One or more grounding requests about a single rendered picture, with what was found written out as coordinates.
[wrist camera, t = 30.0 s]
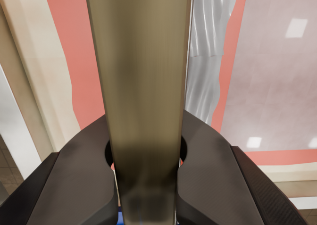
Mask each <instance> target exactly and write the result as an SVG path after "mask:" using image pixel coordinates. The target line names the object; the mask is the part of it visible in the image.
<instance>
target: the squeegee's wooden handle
mask: <svg viewBox="0 0 317 225"><path fill-rule="evenodd" d="M191 2H192V0H86V3H87V8H88V14H89V20H90V26H91V32H92V39H93V45H94V50H95V56H96V62H97V68H98V73H99V79H100V87H101V93H102V98H103V104H104V110H105V115H106V121H107V127H108V134H109V140H110V146H111V152H112V158H113V163H114V169H115V174H116V180H117V188H118V194H119V199H120V205H121V211H122V217H123V222H124V225H175V211H176V186H177V171H178V168H179V160H180V148H181V135H182V122H183V109H184V91H185V79H186V66H187V53H188V40H189V28H190V15H191Z"/></svg>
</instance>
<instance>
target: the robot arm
mask: <svg viewBox="0 0 317 225"><path fill-rule="evenodd" d="M180 159H181V160H182V162H183V163H182V165H181V166H180V167H179V168H178V171H177V186H176V219H177V221H178V223H179V224H180V225H309V223H308V222H307V221H306V219H305V218H304V216H303V215H302V214H301V213H300V212H299V210H298V209H297V208H296V207H295V205H294V204H293V203H292V202H291V201H290V200H289V198H288V197H287V196H286V195H285V194H284V193H283V192H282V191H281V190H280V189H279V188H278V187H277V186H276V185H275V184H274V183H273V182H272V181H271V179H270V178H269V177H268V176H267V175H266V174H265V173H264V172H263V171H262V170H261V169H260V168H259V167H258V166H257V165H256V164H255V163H254V162H253V161H252V160H251V159H250V158H249V157H248V156H247V155H246V154H245V153H244V152H243V151H242V150H241V149H240V148H239V147H238V146H232V145H231V144H230V143H229V142H228V141H227V140H226V139H225V138H224V137H223V136H222V135H221V134H220V133H219V132H218V131H216V130H215V129H214V128H212V127H211V126H209V125H208V124H206V123H205V122H203V121H202V120H200V119H199V118H197V117H196V116H194V115H193V114H191V113H189V112H188V111H186V110H185V109H183V122H182V135H181V148H180ZM112 164H113V158H112V152H111V146H110V140H109V134H108V127H107V121H106V115H105V114H104V115H103V116H101V117H100V118H98V119H97V120H95V121H94V122H92V123H91V124H89V125H88V126H86V127H85V128H84V129H83V130H81V131H80V132H78V133H77V134H76V135H75V136H74V137H73V138H72V139H70V140H69V141H68V142H67V143H66V144H65V145H64V146H63V147H62V149H61V150H60V151H59V152H52V153H51V154H50V155H49V156H48V157H47V158H46V159H45V160H44V161H43V162H42V163H41V164H40V165H39V166H38V167H37V168H36V169H35V170H34V171H33V172H32V173H31V174H30V175H29V176H28V177H27V178H26V179H25V180H24V181H23V182H22V183H21V184H20V185H19V186H18V187H17V188H16V189H15V191H14V192H13V193H12V194H11V195H10V196H9V197H8V198H7V199H6V200H5V201H4V202H3V203H2V204H1V205H0V225H117V222H118V193H117V186H116V180H115V174H114V171H113V170H112V169H111V166H112Z"/></svg>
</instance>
